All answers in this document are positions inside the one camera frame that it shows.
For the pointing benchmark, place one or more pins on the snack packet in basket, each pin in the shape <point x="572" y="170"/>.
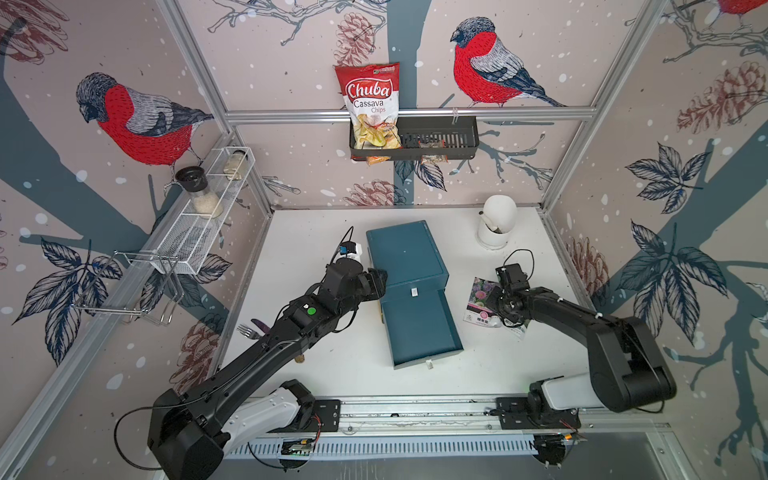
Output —
<point x="434" y="146"/>

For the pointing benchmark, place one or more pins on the black wall basket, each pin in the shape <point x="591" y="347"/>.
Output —
<point x="456" y="138"/>

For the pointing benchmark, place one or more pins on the white wire shelf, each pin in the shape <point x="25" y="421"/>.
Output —
<point x="185" y="245"/>

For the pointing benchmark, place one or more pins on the green gourd seed bag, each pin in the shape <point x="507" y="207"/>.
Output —
<point x="518" y="328"/>

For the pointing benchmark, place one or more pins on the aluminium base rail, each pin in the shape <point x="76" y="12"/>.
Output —
<point x="495" y="425"/>

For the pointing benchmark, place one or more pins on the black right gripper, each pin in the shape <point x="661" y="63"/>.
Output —
<point x="493" y="292"/>

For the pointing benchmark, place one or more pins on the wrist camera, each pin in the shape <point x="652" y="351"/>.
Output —
<point x="512" y="278"/>
<point x="350" y="250"/>

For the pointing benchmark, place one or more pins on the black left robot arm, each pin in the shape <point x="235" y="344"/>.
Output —
<point x="188" y="432"/>

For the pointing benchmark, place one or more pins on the pink flower seed bag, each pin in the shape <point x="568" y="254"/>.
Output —
<point x="477" y="311"/>

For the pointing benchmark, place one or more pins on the small pale jar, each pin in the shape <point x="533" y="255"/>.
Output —
<point x="235" y="168"/>

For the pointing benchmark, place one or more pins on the red cassava chips bag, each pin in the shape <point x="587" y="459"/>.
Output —
<point x="371" y="96"/>

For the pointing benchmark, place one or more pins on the wire hook rack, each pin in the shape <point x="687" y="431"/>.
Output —
<point x="131" y="286"/>

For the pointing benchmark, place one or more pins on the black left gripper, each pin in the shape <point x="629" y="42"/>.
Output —
<point x="374" y="282"/>

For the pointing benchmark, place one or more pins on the cream handled utensil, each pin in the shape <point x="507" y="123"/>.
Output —
<point x="489" y="223"/>

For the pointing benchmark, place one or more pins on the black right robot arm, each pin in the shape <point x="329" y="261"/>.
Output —
<point x="626" y="370"/>

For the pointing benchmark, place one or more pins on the black lid spice jar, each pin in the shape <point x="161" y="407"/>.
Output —
<point x="205" y="202"/>

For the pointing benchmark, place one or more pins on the white utensil holder cup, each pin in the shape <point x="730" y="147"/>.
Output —
<point x="503" y="211"/>

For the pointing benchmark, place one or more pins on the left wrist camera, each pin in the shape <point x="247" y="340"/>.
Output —
<point x="350" y="250"/>

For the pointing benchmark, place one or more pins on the teal drawer cabinet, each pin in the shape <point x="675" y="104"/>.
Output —
<point x="416" y="314"/>

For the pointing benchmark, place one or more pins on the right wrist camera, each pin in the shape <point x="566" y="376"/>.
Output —
<point x="512" y="278"/>

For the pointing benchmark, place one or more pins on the pink handled fork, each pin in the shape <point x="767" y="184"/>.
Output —
<point x="255" y="330"/>

